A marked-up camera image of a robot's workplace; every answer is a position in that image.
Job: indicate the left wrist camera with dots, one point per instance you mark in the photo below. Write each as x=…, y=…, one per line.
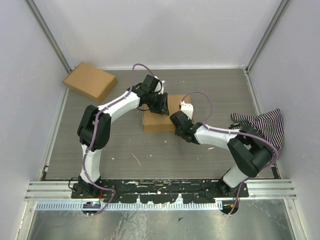
x=152, y=84

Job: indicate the purple striped cloth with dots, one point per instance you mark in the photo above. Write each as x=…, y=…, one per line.
x=269, y=126

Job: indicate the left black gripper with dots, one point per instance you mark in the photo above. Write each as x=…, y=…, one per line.
x=163, y=108

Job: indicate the left aluminium frame post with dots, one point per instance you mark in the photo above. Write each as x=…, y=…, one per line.
x=48, y=33

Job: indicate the aluminium rail front beam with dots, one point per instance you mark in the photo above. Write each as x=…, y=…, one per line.
x=254, y=188

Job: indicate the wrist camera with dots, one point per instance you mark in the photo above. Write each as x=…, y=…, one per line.
x=187, y=109
x=152, y=84

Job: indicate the aluminium frame post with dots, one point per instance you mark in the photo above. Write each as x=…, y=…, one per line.
x=280, y=10
x=48, y=33

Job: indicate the right aluminium frame post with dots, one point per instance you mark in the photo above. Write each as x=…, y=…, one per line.
x=280, y=10

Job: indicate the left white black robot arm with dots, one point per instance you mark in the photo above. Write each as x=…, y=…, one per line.
x=95, y=127

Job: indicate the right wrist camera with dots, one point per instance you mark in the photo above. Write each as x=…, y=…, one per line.
x=187, y=109

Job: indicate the perforated cable duct strip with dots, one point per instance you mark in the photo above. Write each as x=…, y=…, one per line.
x=94, y=206

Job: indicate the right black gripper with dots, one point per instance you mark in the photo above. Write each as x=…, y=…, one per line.
x=177, y=132

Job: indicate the folded closed cardboard box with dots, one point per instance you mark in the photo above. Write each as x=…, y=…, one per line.
x=90, y=81

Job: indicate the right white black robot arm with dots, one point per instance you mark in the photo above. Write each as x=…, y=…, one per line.
x=250, y=152

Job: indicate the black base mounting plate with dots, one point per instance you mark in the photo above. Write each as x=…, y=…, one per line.
x=156, y=191

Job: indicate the cardboard box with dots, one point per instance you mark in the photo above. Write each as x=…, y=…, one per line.
x=90, y=81
x=157, y=123

